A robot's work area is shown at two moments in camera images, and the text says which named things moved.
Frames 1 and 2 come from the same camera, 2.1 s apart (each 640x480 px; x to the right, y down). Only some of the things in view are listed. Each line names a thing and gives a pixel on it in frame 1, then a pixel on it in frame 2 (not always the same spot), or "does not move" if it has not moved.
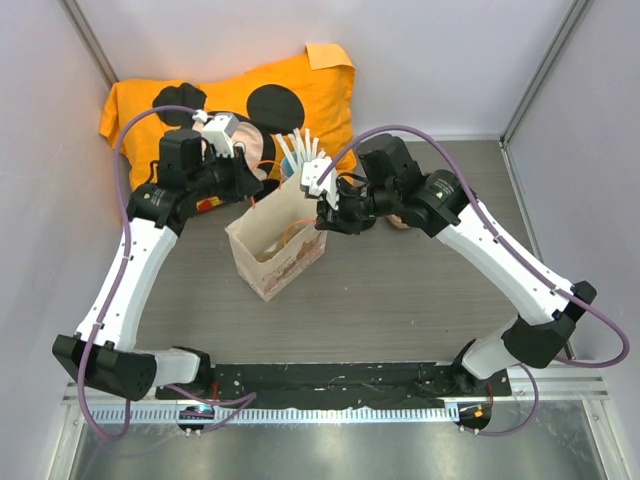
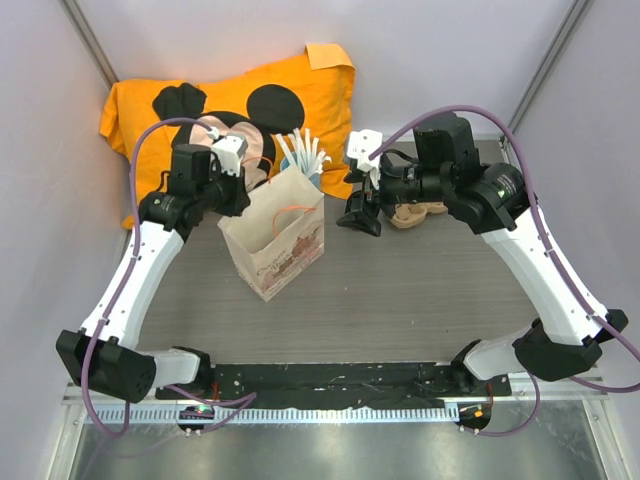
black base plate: x=304 y=385 does not move
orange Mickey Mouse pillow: x=311 y=98 does not move
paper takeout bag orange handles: x=276 y=240 does not move
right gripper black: x=336 y=220 to x=369 y=201
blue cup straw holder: x=287 y=167 to x=315 y=178
